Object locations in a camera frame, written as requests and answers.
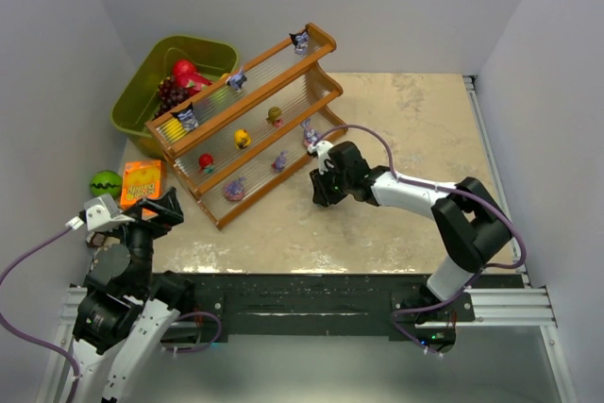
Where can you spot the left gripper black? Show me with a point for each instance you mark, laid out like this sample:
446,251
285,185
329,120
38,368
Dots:
152,212

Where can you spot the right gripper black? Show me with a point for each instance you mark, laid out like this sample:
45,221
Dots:
324,187

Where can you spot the purple bunny red bow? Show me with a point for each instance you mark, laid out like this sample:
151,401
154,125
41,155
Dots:
280,161

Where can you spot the purple bunny pink base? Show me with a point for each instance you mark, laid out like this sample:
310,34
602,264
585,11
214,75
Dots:
310,135

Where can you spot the red heart toy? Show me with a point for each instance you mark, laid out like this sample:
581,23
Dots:
206,163

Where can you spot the purple figure pink donut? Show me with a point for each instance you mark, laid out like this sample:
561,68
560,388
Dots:
234,190

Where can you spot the brown round toy figure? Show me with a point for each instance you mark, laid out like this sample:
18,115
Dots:
274,117

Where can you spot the yellow duck toy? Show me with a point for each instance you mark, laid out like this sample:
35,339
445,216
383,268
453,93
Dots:
242,138

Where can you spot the black-headed purple striped figure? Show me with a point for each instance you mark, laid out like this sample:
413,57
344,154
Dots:
187,118

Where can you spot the orange three-tier ribbed shelf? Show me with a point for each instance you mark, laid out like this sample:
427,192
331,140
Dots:
276,78

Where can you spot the purple figure dark wings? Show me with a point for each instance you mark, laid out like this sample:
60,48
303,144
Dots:
236,80

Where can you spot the black figure toy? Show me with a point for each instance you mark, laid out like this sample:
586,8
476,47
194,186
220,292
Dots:
300,41

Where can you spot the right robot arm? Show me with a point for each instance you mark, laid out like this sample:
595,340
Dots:
286,207

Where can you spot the brown object by left arm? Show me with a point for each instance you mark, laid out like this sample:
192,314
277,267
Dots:
95,240

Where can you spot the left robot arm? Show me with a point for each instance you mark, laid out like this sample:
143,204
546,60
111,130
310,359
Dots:
126,309

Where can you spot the orange snack box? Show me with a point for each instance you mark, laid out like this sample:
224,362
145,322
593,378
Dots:
142,179

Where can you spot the green watermelon ball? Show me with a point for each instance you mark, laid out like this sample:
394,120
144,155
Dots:
106,181

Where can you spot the yellow plastic lemon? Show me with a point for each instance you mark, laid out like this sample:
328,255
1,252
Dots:
173,130

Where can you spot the dark purple grape bunch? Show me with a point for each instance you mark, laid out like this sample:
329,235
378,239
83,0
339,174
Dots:
170,96

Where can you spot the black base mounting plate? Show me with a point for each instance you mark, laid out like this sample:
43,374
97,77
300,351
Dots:
316,305

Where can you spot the green plastic lime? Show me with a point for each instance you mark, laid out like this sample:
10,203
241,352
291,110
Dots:
219,97

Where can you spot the red dragon fruit toy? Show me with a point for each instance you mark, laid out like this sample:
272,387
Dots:
187,77

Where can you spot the green plastic bin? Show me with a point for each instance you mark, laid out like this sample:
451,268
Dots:
139,101

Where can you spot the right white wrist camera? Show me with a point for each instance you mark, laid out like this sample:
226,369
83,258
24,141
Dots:
320,151

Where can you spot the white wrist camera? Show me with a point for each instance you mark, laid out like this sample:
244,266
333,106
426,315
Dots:
100,214
320,151

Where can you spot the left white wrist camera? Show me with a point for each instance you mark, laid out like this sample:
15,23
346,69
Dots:
100,214

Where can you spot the aluminium frame rail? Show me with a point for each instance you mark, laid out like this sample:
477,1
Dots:
549,332

